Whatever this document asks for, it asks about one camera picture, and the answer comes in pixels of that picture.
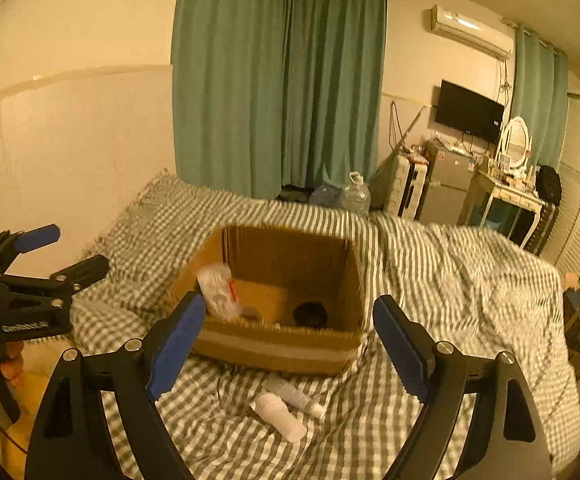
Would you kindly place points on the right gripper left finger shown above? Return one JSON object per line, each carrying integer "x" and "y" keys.
{"x": 71, "y": 437}

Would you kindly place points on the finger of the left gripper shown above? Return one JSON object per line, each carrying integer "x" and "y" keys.
{"x": 66, "y": 281}
{"x": 13, "y": 244}

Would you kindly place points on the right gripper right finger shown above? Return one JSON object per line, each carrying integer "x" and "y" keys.
{"x": 505, "y": 438}

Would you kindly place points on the white translucent bottle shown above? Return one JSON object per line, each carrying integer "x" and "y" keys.
{"x": 272, "y": 409}

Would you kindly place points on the white tube with barcode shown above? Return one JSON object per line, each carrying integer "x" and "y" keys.
{"x": 293, "y": 396}

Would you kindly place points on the black magnifying glass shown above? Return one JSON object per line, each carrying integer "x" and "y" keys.
{"x": 310, "y": 314}

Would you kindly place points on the green white checkered bedspread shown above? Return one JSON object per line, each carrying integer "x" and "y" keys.
{"x": 468, "y": 286}

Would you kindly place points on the brown cardboard box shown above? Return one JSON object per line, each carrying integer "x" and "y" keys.
{"x": 275, "y": 270}

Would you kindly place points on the white dressing table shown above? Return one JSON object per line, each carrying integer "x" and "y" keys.
{"x": 486, "y": 189}

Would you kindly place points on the black backpack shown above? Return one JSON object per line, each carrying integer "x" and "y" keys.
{"x": 548, "y": 185}

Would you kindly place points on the silver mini fridge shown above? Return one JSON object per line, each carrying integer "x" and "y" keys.
{"x": 448, "y": 179}

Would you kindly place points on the white suitcase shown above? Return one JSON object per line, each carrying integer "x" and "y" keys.
{"x": 406, "y": 183}

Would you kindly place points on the large clear water jug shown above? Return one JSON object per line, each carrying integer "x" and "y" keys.
{"x": 355, "y": 196}

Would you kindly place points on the green curtain left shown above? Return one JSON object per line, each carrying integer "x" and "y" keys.
{"x": 269, "y": 93}

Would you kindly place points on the green curtain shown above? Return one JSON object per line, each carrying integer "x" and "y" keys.
{"x": 269, "y": 93}
{"x": 540, "y": 95}

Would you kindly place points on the white oval vanity mirror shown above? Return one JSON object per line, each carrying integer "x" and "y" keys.
{"x": 514, "y": 148}

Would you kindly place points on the green curtain right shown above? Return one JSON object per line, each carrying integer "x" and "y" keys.
{"x": 540, "y": 95}

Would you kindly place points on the white air conditioner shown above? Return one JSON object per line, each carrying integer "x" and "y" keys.
{"x": 472, "y": 32}

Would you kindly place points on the black wall television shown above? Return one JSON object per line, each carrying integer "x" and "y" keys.
{"x": 469, "y": 112}

